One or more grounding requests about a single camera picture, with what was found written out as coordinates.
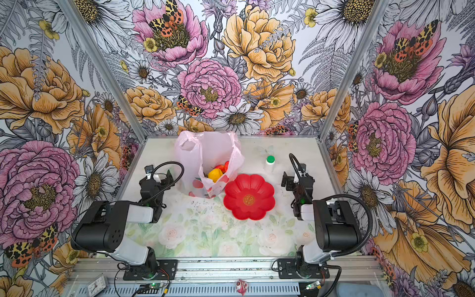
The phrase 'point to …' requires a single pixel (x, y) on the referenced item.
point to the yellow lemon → (215, 174)
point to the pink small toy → (241, 286)
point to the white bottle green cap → (269, 164)
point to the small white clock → (98, 285)
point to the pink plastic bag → (197, 152)
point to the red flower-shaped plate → (249, 197)
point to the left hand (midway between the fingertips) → (160, 177)
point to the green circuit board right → (316, 284)
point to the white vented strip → (216, 289)
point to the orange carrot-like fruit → (224, 167)
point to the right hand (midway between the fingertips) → (293, 175)
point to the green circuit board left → (155, 285)
